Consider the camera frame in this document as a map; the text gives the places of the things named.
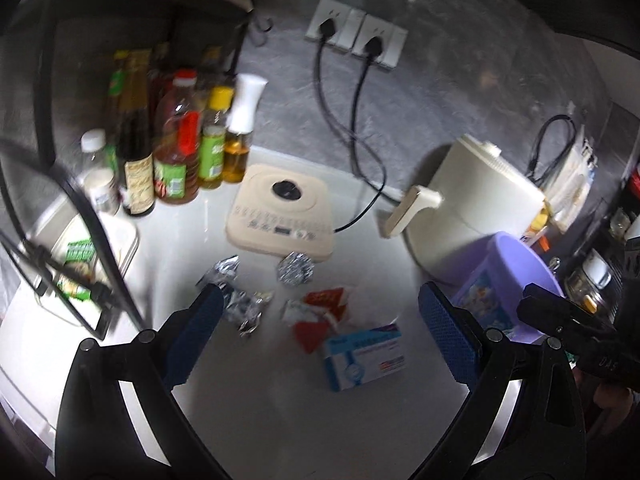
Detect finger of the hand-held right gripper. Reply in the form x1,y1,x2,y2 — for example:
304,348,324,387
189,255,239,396
517,284,618,346

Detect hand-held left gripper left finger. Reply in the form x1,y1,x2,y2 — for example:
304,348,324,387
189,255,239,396
54,284,236,480

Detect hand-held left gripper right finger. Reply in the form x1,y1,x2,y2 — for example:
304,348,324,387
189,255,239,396
410,282,587,480

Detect silver wrapper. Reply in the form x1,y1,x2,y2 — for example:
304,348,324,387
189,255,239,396
195,255,242,292
222,287,275,339

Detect purple plastic bin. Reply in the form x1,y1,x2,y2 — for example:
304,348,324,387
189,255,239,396
452,231,566,347

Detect blue white medicine box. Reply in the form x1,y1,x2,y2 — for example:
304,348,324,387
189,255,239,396
322,324,407,392

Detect foil ball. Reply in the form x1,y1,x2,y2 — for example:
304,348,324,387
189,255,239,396
276,252,315,287

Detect red white wrapper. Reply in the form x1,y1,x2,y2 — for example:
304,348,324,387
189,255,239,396
281,286,352,353

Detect person's right hand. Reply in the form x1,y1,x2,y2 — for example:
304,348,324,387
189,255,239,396
592,385,638,435

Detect black dish rack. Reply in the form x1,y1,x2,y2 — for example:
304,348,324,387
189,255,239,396
565,160,640,322

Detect glass cup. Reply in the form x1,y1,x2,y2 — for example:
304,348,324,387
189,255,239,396
609,207,632,239

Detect yellow detergent bottle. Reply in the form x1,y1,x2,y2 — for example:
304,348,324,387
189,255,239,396
521,202,553,249

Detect white plastic box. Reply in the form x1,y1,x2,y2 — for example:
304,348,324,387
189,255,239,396
22,195,141,333

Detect hanging plastic bags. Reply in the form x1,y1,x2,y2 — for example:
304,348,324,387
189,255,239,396
544,125,599,232

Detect cream air fryer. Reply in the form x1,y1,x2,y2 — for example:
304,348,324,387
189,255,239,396
384,133,549,282

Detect green packet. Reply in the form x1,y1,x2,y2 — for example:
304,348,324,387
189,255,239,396
52,237,99,301

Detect cream induction cooker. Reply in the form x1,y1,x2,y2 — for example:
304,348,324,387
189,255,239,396
225,164,335,261

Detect red cap oil bottle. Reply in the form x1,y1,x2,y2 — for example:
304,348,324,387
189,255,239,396
153,70,202,206

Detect white jar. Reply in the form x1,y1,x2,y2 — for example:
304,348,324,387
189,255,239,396
82,167,122,217

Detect dark sauce bottle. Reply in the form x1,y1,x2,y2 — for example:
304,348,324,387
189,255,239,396
117,52,156,218

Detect yellow cap green label bottle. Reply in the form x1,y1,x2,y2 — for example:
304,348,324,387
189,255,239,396
198,86,235,191

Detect clear bottle white cap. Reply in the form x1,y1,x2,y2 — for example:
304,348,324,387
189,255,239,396
80,129,110,172

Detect black wire rack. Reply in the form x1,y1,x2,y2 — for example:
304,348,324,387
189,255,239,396
0,135,147,342

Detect hanging black cable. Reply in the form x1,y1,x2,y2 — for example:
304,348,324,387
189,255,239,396
525,115,577,182

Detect black power cable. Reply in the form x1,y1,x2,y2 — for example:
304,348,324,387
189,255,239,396
314,17,388,234
349,35,402,206

